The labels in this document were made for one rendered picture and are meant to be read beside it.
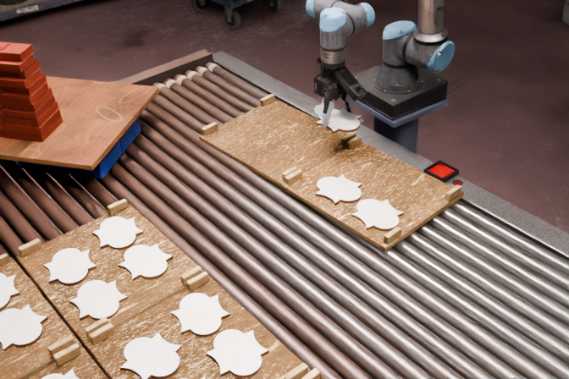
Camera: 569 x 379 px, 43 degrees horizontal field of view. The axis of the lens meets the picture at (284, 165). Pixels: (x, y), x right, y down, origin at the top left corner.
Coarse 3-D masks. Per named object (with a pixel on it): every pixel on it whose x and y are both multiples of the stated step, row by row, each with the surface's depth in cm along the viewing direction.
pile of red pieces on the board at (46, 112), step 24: (0, 48) 212; (24, 48) 212; (0, 72) 214; (24, 72) 211; (0, 96) 218; (24, 96) 215; (48, 96) 224; (0, 120) 223; (24, 120) 220; (48, 120) 225
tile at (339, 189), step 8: (320, 184) 215; (328, 184) 214; (336, 184) 214; (344, 184) 214; (352, 184) 214; (360, 184) 214; (320, 192) 211; (328, 192) 211; (336, 192) 211; (344, 192) 211; (352, 192) 211; (360, 192) 211; (336, 200) 208; (344, 200) 208; (352, 200) 208
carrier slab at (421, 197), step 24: (312, 168) 224; (336, 168) 223; (360, 168) 222; (384, 168) 222; (408, 168) 221; (288, 192) 216; (312, 192) 213; (384, 192) 212; (408, 192) 211; (432, 192) 211; (336, 216) 204; (408, 216) 202; (432, 216) 203
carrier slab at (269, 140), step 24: (240, 120) 250; (264, 120) 249; (288, 120) 248; (312, 120) 248; (216, 144) 238; (240, 144) 237; (264, 144) 237; (288, 144) 236; (312, 144) 235; (336, 144) 235; (264, 168) 225; (288, 168) 224
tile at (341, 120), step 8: (336, 112) 228; (344, 112) 227; (320, 120) 224; (336, 120) 223; (344, 120) 223; (352, 120) 223; (328, 128) 221; (336, 128) 220; (344, 128) 220; (352, 128) 219
